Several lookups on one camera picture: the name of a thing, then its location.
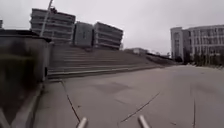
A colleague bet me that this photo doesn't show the dark low wall structure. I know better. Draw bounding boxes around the dark low wall structure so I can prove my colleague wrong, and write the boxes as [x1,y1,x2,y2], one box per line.
[0,29,53,124]

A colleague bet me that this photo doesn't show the wide concrete stairs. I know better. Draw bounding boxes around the wide concrete stairs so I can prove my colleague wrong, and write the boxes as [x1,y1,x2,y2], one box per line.
[46,44,178,80]

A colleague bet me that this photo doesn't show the grey concrete slab plaza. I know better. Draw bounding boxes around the grey concrete slab plaza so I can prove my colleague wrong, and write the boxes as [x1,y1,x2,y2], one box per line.
[32,64,224,128]

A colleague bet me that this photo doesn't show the robot's own part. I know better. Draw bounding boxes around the robot's own part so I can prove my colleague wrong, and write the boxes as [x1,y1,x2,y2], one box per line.
[137,114,151,128]
[76,116,89,128]

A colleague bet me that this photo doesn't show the plain grey building block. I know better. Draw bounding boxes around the plain grey building block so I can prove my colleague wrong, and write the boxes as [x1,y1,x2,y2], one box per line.
[73,21,95,48]

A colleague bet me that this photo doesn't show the thin pale pole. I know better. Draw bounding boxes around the thin pale pole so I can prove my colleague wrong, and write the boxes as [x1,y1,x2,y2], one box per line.
[39,0,54,38]

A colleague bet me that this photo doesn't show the grey banded multi-storey building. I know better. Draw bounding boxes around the grey banded multi-storey building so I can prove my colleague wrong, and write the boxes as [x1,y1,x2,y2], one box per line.
[92,21,124,51]
[29,7,77,45]

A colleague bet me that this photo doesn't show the pale long many-windowed building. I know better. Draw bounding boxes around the pale long many-windowed building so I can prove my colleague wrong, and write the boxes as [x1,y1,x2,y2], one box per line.
[170,24,224,64]

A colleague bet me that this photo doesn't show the pale concrete kerb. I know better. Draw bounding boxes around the pale concrete kerb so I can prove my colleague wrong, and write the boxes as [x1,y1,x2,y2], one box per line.
[9,81,46,128]

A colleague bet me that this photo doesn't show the row of dark trees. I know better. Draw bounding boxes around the row of dark trees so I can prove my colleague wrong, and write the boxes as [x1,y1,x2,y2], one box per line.
[181,49,224,69]

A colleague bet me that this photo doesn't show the low flat building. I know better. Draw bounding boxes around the low flat building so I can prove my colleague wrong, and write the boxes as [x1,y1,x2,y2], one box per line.
[123,47,150,56]

